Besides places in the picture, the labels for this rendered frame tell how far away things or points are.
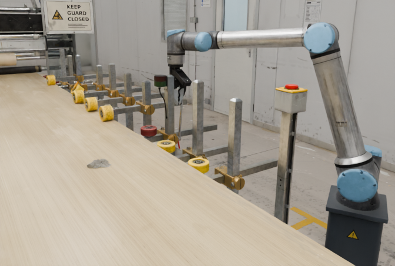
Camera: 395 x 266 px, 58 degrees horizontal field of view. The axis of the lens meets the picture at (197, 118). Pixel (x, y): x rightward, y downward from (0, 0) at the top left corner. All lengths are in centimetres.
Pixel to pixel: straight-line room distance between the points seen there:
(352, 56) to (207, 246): 339
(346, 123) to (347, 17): 267
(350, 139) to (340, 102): 15
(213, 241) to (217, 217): 11
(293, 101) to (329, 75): 44
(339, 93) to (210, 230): 82
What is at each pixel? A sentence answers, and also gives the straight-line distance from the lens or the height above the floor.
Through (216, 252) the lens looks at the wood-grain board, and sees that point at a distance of 89.
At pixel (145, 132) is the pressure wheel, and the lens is 176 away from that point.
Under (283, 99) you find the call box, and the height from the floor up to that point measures 119.
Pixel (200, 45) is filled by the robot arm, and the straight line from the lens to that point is 171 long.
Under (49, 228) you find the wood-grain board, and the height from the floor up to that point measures 90.
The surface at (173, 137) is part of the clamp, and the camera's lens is 177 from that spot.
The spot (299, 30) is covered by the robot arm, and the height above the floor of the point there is 138.
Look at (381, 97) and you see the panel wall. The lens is 396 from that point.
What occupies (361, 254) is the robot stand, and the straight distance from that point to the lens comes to 191.
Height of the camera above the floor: 142
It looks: 15 degrees down
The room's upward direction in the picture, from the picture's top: 1 degrees clockwise
